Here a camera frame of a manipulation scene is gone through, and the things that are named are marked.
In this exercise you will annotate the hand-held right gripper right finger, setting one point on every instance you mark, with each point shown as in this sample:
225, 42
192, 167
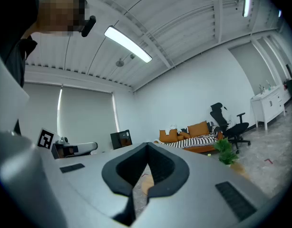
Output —
196, 198

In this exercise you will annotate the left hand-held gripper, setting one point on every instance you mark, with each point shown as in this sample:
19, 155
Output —
45, 138

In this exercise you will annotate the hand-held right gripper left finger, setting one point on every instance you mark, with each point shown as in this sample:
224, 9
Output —
84, 186

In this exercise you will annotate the white cloth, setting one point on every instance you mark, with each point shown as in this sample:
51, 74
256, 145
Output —
231, 120

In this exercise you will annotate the black head-worn camera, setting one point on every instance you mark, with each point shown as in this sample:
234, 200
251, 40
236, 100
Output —
89, 26

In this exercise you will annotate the person's black clothing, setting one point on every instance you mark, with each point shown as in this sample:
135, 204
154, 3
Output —
12, 39

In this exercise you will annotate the orange sofa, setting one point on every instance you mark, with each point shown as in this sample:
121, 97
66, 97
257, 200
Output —
198, 128

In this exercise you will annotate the white clothes pile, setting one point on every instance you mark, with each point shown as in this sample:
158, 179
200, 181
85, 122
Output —
171, 128

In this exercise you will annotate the white sideboard cabinet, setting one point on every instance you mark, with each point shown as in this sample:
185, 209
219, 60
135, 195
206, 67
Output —
267, 103

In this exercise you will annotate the round ceiling fixture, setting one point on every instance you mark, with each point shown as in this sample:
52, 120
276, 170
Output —
132, 56
119, 62

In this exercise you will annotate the black office chair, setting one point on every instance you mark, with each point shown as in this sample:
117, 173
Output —
223, 122

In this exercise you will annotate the person's head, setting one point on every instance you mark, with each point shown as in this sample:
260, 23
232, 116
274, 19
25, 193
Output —
60, 11

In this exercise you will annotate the black glass-front cabinet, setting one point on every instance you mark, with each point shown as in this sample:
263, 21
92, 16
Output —
121, 139

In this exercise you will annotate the long ceiling light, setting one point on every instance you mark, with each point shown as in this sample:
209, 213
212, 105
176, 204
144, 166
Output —
246, 0
128, 44

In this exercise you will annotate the black white striped blanket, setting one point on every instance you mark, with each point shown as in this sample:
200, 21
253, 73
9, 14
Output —
196, 141

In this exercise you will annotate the green leafy potted plant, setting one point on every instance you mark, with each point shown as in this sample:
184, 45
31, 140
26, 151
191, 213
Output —
225, 151

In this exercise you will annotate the white roller blind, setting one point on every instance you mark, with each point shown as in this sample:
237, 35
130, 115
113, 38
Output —
41, 113
86, 117

